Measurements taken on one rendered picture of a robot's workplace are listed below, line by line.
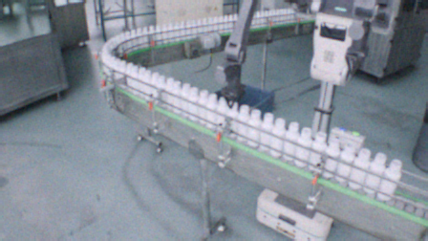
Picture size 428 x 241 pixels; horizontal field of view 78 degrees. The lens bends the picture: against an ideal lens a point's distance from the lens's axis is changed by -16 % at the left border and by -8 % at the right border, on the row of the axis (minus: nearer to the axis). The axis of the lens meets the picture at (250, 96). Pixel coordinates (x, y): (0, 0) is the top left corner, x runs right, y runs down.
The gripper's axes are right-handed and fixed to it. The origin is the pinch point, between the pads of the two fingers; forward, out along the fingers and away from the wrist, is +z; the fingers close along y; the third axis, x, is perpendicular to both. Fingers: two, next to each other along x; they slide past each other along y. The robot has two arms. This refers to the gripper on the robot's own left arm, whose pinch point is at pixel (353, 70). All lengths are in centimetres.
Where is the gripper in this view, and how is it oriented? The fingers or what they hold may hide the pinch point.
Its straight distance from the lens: 119.7
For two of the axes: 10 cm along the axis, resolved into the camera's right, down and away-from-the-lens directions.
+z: -0.5, 8.8, 4.6
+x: -8.3, -2.9, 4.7
